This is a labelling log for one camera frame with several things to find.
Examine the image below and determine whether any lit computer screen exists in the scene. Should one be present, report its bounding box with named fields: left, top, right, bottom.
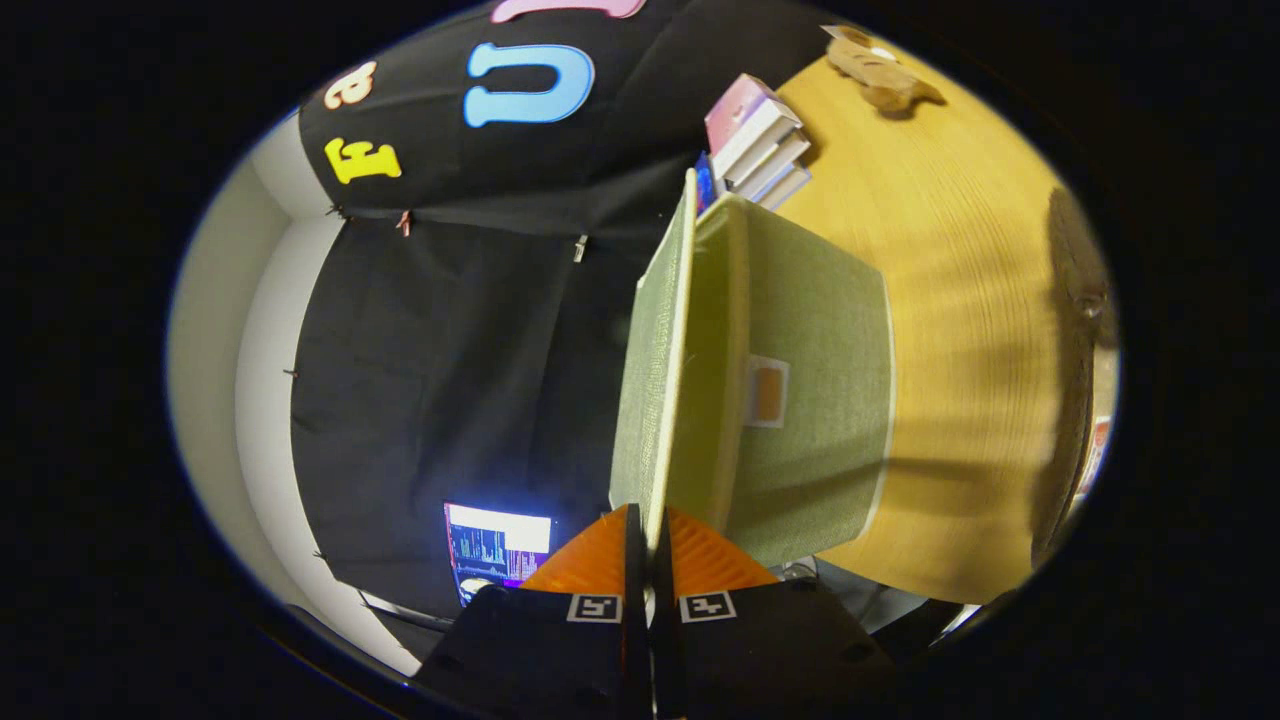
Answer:
left=443, top=502, right=554, bottom=608

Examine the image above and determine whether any green fabric storage box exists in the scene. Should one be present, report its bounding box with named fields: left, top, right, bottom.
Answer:
left=608, top=168, right=894, bottom=569

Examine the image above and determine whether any brown plush toy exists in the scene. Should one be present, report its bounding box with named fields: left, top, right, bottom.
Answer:
left=820, top=24, right=946, bottom=113

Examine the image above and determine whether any white book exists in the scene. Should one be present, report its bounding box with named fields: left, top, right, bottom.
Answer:
left=735, top=135, right=813, bottom=209
left=715, top=100, right=806, bottom=181

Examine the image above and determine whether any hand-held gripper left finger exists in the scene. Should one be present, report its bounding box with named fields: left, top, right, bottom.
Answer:
left=413, top=503, right=656, bottom=720

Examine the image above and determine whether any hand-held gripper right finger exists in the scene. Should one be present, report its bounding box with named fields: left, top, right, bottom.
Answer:
left=653, top=505, right=898, bottom=720

